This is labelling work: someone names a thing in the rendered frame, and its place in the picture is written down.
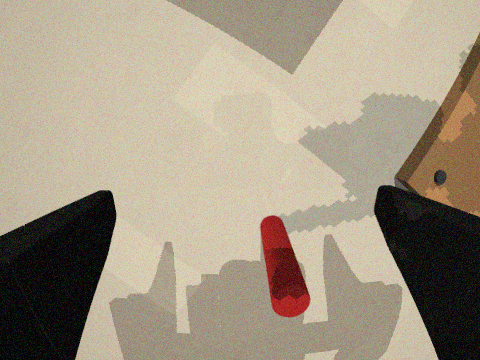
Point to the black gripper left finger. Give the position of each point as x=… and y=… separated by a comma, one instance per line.
x=49, y=271

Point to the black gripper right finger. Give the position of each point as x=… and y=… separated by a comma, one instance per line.
x=437, y=250

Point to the dark red peg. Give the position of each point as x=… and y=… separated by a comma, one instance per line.
x=288, y=290

